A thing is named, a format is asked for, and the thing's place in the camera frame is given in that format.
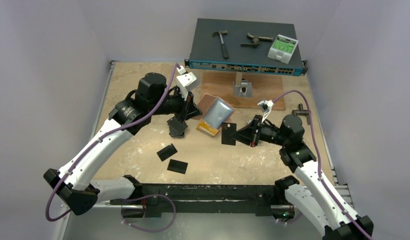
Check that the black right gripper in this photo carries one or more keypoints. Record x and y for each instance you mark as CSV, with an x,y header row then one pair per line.
x,y
255,131

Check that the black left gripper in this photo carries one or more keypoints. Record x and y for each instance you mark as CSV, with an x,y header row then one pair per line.
x,y
188,109

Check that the pink leather card holder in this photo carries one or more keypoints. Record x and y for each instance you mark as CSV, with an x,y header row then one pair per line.
x,y
214,110

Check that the black VIP card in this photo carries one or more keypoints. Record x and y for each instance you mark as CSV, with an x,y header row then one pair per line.
x,y
228,129

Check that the single black card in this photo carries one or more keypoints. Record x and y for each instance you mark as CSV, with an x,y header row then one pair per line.
x,y
177,166
166,152

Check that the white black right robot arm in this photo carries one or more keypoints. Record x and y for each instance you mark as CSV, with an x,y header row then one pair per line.
x,y
307,188

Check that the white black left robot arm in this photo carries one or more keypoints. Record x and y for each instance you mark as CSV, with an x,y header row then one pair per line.
x,y
74,182

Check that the brown wooden board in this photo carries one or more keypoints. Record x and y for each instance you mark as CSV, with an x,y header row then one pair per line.
x,y
220,84

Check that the small claw hammer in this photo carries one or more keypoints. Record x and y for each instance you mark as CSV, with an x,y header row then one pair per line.
x,y
223,45

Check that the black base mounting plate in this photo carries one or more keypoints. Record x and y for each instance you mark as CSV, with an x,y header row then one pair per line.
x,y
260,200

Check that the white green electronic box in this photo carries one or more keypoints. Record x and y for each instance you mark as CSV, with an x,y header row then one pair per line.
x,y
282,49

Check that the rusty metal tool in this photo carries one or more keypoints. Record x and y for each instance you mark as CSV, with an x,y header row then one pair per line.
x,y
255,40

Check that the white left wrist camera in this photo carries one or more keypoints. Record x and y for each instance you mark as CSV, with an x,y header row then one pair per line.
x,y
186,81

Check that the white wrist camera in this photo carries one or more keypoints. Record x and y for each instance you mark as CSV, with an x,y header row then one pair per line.
x,y
186,81
266,108

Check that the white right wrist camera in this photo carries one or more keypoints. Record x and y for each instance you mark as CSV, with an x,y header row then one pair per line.
x,y
266,108

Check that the metal stand bracket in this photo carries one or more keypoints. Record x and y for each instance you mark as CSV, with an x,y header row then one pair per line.
x,y
241,87

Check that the dark metal clamp handle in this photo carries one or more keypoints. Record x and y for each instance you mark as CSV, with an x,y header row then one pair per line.
x,y
301,111

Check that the blue grey network switch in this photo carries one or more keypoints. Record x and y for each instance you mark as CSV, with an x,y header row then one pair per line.
x,y
206,51

